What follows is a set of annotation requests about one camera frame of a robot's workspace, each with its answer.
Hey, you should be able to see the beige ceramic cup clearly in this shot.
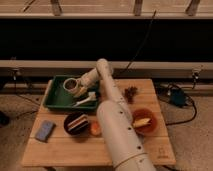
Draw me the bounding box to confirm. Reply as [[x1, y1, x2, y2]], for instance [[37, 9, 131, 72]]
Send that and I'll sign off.
[[63, 78, 79, 94]]

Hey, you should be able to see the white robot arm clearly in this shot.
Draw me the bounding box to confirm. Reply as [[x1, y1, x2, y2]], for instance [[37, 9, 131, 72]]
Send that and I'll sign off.
[[76, 58, 156, 171]]

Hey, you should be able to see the white brush in tray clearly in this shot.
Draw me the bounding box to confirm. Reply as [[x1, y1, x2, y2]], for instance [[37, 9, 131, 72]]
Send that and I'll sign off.
[[73, 92, 96, 107]]

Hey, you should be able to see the green plastic tray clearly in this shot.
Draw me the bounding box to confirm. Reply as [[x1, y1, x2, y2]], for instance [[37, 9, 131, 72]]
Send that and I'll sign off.
[[43, 75, 99, 111]]

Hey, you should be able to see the dark bowl with cake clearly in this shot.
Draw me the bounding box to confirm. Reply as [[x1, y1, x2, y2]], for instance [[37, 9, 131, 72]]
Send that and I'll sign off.
[[64, 112, 89, 135]]

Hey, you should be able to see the orange fruit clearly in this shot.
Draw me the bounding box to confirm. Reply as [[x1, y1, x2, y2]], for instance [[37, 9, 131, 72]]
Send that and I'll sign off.
[[90, 121, 101, 136]]

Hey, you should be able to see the brown pine cone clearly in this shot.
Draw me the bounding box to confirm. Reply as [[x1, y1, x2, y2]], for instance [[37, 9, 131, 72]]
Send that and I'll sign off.
[[124, 86, 137, 103]]

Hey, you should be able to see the wooden table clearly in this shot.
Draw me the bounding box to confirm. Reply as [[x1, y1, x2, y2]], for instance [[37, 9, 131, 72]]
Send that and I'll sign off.
[[22, 79, 176, 167]]

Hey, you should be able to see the blue sponge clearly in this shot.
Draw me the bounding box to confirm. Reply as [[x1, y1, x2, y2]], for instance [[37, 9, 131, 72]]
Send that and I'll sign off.
[[35, 120, 55, 142]]

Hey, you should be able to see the orange bowl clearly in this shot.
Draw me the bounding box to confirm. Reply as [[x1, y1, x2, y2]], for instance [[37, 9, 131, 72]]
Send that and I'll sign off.
[[132, 108, 157, 135]]

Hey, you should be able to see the yellow banana piece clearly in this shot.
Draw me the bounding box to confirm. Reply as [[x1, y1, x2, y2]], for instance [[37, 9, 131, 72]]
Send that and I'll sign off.
[[133, 118, 151, 128]]

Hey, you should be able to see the blue power box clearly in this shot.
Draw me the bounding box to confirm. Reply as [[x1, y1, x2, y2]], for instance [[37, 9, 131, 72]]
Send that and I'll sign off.
[[170, 90, 186, 107]]

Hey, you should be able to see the black cable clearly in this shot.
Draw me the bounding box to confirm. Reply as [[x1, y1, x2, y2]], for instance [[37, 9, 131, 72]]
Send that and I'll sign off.
[[156, 83, 198, 126]]

